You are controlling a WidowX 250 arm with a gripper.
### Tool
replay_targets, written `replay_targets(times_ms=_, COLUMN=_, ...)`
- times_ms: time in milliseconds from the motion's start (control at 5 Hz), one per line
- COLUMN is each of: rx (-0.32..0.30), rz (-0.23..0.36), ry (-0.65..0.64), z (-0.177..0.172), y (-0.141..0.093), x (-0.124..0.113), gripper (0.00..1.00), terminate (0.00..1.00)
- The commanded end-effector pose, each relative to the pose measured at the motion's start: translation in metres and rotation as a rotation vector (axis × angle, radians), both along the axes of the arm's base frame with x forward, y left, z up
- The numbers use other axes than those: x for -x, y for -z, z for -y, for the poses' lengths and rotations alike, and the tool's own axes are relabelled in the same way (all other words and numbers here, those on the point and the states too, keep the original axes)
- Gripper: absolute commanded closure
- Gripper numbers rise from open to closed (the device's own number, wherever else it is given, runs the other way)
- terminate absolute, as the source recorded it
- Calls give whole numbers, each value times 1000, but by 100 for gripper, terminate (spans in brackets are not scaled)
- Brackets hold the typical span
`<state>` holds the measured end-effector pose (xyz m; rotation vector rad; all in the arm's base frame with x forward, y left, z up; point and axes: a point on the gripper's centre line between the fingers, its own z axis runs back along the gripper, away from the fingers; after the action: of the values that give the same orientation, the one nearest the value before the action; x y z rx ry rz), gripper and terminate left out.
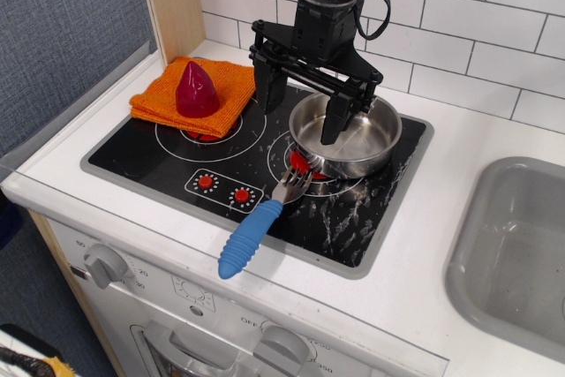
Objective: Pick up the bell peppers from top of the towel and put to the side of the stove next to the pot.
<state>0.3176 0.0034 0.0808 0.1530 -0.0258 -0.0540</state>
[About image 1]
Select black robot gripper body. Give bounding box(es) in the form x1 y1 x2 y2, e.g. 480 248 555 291
250 0 383 114

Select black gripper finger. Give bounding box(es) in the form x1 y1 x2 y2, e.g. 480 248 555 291
253 58 285 113
320 93 358 145

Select red toy bell pepper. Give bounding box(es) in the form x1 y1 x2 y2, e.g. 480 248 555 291
176 61 220 118

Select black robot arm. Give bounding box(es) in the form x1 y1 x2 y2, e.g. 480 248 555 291
250 0 390 145

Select orange folded towel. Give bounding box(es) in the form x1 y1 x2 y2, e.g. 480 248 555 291
130 57 255 139

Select black toy stove top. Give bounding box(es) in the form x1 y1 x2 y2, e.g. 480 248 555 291
80 86 433 279

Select right red stove button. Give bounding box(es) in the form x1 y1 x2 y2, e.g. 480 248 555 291
234 188 251 204

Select red stove button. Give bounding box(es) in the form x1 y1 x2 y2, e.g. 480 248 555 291
195 175 215 190
234 188 251 204

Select left red stove button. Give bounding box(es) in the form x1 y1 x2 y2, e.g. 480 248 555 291
195 175 215 190

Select stainless steel pan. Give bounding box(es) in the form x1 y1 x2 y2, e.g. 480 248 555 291
289 93 403 179

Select light wooden side panel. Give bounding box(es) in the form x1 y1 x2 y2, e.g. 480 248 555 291
147 0 206 65

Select grey toy sink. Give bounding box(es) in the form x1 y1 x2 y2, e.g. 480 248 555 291
446 157 564 362

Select left grey oven knob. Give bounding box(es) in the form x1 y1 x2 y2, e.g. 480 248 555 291
84 244 128 289

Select grey oven knob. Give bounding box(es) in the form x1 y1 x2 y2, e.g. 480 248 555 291
84 244 128 289
253 326 310 376

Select right grey oven knob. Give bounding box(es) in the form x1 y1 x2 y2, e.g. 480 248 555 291
253 326 310 376

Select yellow black object bottom left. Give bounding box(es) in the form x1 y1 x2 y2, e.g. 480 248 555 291
1 347 76 377

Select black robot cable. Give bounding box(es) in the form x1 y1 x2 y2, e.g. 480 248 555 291
355 0 392 41

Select blue handled fork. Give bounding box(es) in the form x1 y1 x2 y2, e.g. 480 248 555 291
218 167 313 280

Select grey oven door handle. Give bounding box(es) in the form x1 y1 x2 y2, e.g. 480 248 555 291
141 320 246 376

